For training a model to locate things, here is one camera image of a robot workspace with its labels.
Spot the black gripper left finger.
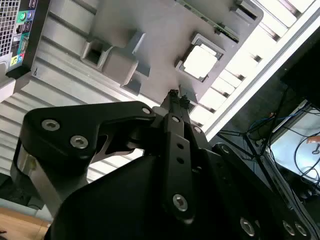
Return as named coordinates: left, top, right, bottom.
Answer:
left=9, top=88, right=198, bottom=225

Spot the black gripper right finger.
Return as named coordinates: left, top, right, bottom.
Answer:
left=178, top=93, right=314, bottom=239

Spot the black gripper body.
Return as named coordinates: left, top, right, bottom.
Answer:
left=44, top=154, right=239, bottom=240

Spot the silver square CPU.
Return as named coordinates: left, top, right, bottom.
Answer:
left=183, top=44, right=219, bottom=79

